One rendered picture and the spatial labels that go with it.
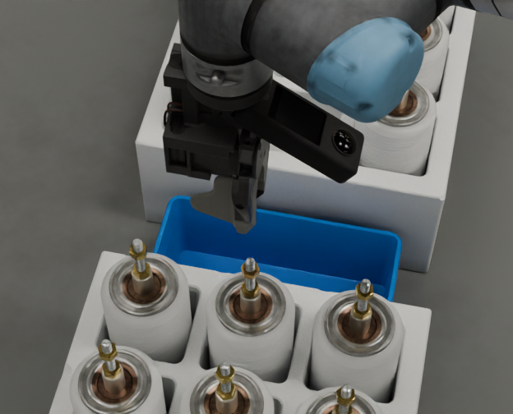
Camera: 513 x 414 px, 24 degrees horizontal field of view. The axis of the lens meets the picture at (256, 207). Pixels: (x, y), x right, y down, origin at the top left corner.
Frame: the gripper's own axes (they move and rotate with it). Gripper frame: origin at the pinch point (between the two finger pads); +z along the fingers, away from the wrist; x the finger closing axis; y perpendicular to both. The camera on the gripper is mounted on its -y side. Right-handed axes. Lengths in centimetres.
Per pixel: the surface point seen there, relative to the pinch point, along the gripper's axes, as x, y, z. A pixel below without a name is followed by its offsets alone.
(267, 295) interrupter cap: -1.4, -1.0, 18.4
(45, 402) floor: 5, 26, 44
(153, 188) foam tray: -23.4, 18.9, 35.2
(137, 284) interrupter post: 1.3, 12.6, 16.6
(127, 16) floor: -59, 33, 44
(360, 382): 4.5, -12.4, 22.8
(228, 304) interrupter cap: 0.6, 2.9, 18.4
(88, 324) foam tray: 2.5, 18.8, 25.7
